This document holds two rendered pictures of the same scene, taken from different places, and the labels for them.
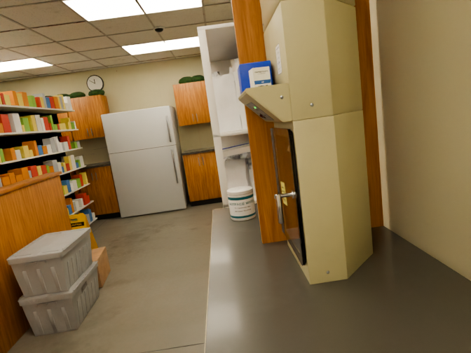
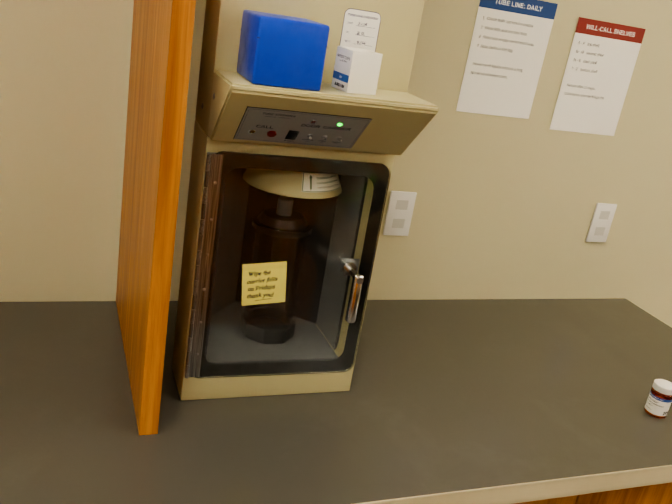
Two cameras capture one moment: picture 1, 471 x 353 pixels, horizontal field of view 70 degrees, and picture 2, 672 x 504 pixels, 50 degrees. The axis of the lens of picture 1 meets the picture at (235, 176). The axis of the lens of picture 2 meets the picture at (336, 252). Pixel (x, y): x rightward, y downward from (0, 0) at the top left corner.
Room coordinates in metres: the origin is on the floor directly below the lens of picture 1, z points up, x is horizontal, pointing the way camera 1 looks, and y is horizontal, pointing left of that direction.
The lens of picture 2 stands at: (1.42, 0.91, 1.65)
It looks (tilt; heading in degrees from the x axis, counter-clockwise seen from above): 20 degrees down; 248
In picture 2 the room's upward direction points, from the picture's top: 10 degrees clockwise
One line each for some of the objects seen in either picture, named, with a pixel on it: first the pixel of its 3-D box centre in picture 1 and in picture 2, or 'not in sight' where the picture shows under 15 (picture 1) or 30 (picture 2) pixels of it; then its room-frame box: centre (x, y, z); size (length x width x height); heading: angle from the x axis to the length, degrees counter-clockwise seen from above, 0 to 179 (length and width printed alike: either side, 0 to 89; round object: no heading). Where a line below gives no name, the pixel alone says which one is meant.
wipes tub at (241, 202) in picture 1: (241, 202); not in sight; (1.67, -0.01, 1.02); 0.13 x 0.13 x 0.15
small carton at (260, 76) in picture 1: (259, 79); (356, 70); (1.02, -0.11, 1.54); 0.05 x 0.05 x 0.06; 9
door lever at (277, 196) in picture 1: (284, 206); (351, 293); (0.96, -0.13, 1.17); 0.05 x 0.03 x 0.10; 91
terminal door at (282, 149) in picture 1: (287, 190); (289, 272); (1.07, -0.16, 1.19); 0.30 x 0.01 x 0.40; 1
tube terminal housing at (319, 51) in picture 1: (323, 142); (278, 173); (1.07, -0.29, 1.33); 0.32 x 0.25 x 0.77; 2
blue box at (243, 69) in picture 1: (254, 78); (281, 50); (1.14, -0.11, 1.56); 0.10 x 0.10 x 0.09; 2
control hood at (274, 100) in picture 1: (261, 107); (322, 121); (1.06, -0.11, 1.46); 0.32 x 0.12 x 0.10; 2
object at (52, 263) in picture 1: (57, 260); not in sight; (2.68, 1.55, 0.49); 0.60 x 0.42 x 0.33; 2
